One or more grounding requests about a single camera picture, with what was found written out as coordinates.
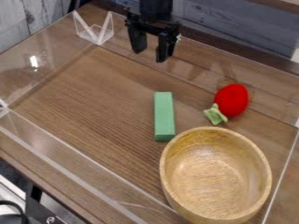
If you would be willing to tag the green rectangular block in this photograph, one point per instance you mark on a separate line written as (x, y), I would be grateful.
(163, 116)

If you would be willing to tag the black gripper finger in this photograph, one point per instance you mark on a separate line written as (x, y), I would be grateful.
(166, 45)
(138, 39)

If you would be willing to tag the wooden bowl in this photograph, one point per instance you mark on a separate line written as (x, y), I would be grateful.
(215, 176)

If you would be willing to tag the clear acrylic enclosure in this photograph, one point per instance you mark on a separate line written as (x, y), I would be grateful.
(76, 120)

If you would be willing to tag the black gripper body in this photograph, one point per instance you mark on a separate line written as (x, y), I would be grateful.
(151, 18)

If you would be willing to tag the black table frame bracket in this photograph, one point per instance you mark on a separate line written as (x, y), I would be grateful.
(36, 210)

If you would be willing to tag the red plush strawberry toy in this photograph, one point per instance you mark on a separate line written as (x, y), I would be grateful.
(230, 103)

